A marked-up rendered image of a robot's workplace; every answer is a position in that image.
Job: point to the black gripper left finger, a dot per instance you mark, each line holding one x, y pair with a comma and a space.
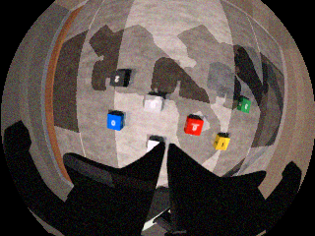
133, 185

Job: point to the blue block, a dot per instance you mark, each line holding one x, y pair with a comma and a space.
115, 121

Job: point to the yellow block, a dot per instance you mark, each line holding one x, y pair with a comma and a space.
221, 142

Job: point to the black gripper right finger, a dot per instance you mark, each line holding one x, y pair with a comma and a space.
194, 190

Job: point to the red block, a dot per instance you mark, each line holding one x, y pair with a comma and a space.
193, 125

